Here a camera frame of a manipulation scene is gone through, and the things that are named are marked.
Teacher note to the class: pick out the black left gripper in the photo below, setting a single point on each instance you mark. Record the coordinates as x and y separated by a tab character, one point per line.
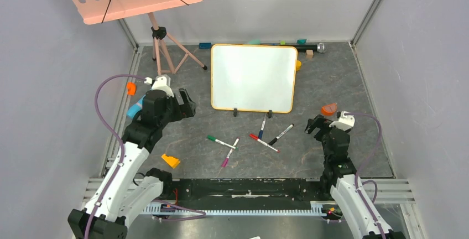
183	110

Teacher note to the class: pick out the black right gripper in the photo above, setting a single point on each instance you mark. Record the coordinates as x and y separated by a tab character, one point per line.
320	128

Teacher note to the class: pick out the black-capped whiteboard marker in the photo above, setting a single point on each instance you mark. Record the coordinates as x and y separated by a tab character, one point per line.
273	141

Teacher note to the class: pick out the yellow-framed whiteboard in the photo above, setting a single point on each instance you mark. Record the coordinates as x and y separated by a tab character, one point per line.
253	78

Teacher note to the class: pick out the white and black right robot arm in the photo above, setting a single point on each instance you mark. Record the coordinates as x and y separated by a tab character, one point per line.
340	179

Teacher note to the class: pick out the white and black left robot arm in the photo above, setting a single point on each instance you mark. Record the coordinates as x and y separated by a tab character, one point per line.
112	209

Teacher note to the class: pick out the orange half-round toy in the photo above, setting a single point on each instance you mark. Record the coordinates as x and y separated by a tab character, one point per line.
329	110

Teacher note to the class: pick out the green-capped marker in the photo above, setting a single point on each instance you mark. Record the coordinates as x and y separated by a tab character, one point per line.
212	138

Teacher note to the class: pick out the blue-capped marker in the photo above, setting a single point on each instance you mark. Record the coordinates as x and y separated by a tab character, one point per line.
260	134

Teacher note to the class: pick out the blue toy microphone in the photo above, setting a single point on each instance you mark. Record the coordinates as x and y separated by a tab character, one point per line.
135	108

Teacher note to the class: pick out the orange wedge block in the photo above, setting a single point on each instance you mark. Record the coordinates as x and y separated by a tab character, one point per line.
171	161

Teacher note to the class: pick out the small orange clip toy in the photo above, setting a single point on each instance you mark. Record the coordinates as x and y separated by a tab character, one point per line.
131	88

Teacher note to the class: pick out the red-capped marker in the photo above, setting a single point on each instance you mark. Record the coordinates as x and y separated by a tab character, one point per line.
263	142

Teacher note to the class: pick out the dark blue brick block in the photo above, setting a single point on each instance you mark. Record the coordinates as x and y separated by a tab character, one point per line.
206	45

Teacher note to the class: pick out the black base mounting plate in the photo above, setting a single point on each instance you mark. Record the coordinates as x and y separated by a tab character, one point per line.
245	193

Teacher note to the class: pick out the magenta-capped marker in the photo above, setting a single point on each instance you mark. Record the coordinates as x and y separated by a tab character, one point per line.
229	153

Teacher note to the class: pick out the wooden cube block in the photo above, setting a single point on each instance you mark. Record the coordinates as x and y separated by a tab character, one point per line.
309	54

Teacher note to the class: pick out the black handheld microphone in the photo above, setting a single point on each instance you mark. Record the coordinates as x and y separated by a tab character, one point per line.
302	48

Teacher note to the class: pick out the teal triangle block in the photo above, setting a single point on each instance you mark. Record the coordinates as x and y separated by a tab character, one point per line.
301	41

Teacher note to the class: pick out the mint green toy microphone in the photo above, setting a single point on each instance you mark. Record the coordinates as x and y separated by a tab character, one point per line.
254	42

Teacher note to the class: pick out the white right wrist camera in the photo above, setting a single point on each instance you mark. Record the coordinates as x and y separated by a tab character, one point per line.
345	121

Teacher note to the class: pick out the grey toothed cable rail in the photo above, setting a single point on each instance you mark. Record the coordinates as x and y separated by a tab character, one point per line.
156	208

